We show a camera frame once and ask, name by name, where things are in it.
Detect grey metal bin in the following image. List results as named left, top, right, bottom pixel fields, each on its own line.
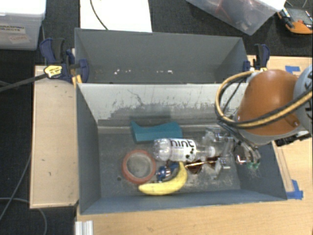
left=74, top=27, right=288, bottom=215

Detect clear plastic bottle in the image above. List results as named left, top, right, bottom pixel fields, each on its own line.
left=153, top=137, right=217, bottom=163

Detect teal angled block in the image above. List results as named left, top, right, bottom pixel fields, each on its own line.
left=130, top=120, right=184, bottom=145

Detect small blue toy figure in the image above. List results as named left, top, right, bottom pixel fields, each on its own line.
left=155, top=162, right=180, bottom=182

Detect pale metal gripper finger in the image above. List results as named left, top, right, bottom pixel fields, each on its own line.
left=201, top=128, right=235, bottom=157
left=211, top=157, right=232, bottom=180

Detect yellow banana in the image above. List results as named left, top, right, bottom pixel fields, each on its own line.
left=137, top=161, right=189, bottom=196

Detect brown sunglasses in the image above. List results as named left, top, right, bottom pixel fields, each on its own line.
left=184, top=155, right=220, bottom=175

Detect pale wood board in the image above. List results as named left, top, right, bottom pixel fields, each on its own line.
left=29, top=65, right=80, bottom=209

